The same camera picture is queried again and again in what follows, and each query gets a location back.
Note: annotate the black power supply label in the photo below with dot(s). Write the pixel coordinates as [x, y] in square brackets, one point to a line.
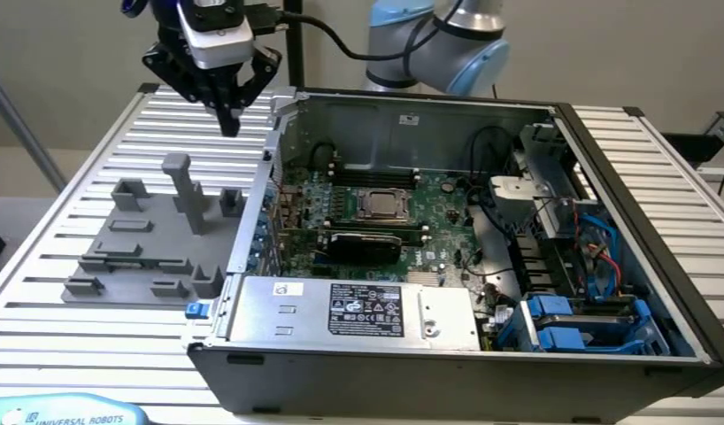
[365, 309]

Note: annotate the blue plastic disk bay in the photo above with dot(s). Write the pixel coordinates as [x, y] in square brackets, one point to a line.
[553, 329]

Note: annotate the black graphics card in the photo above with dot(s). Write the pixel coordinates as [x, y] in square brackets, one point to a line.
[364, 245]

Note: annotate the silver fan shroud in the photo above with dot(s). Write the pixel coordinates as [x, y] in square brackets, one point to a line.
[512, 195]

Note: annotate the black vertical pole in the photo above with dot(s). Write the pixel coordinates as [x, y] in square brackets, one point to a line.
[296, 44]

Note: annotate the green motherboard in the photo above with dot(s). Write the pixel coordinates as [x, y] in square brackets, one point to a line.
[441, 221]

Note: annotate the blue case latch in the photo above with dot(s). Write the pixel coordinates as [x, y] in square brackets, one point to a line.
[196, 311]

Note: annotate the black open PC case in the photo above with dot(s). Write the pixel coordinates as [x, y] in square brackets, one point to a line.
[396, 380]

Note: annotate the grey parts rack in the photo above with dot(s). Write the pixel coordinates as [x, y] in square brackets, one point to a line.
[160, 239]

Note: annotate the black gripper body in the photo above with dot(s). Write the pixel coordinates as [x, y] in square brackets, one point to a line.
[170, 26]

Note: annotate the silver power supply unit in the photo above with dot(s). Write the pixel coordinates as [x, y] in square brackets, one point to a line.
[302, 316]

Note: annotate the white case sticker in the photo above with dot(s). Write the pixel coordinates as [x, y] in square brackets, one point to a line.
[409, 119]

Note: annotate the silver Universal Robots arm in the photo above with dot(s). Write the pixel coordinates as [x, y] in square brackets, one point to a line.
[437, 48]

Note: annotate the black RAM slot bank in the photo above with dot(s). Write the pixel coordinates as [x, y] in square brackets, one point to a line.
[376, 176]

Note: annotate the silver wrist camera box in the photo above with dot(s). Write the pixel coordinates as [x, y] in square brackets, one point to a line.
[216, 37]

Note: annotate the silver CPU in socket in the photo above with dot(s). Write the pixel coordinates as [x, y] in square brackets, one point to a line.
[377, 203]

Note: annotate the grey metal frame leg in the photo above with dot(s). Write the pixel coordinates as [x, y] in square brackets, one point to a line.
[18, 124]

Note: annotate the metal drive cage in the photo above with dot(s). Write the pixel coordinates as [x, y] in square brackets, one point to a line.
[550, 177]

